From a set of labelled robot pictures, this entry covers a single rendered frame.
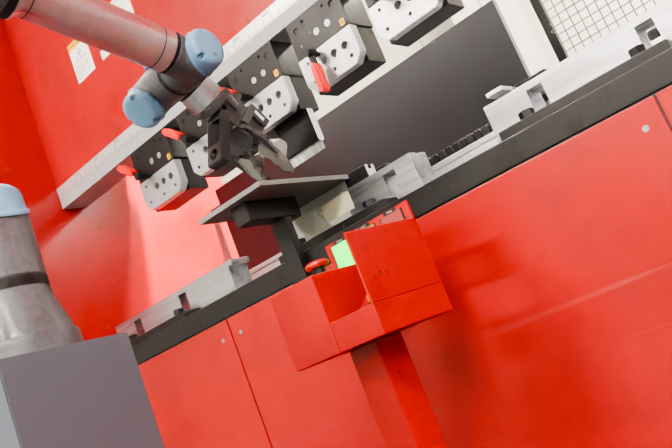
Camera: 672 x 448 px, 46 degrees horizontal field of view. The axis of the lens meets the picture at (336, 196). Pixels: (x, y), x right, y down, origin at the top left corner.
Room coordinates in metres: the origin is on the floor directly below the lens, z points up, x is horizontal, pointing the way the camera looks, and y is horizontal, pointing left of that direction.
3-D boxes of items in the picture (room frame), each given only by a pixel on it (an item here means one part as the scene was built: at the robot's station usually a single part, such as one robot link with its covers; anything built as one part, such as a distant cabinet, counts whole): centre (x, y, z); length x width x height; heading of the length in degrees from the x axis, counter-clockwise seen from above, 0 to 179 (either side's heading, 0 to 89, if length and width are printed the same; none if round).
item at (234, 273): (1.96, 0.46, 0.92); 0.50 x 0.06 x 0.10; 53
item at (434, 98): (2.18, -0.09, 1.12); 1.13 x 0.02 x 0.44; 53
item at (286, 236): (1.48, 0.14, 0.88); 0.14 x 0.04 x 0.22; 143
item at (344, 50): (1.52, -0.12, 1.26); 0.15 x 0.09 x 0.17; 53
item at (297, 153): (1.63, 0.02, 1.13); 0.10 x 0.02 x 0.10; 53
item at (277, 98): (1.64, 0.04, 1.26); 0.15 x 0.09 x 0.17; 53
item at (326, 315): (1.20, 0.03, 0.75); 0.20 x 0.16 x 0.18; 47
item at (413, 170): (1.59, -0.02, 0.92); 0.39 x 0.06 x 0.10; 53
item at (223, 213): (1.51, 0.11, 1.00); 0.26 x 0.18 x 0.01; 143
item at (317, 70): (1.48, -0.06, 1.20); 0.04 x 0.02 x 0.10; 143
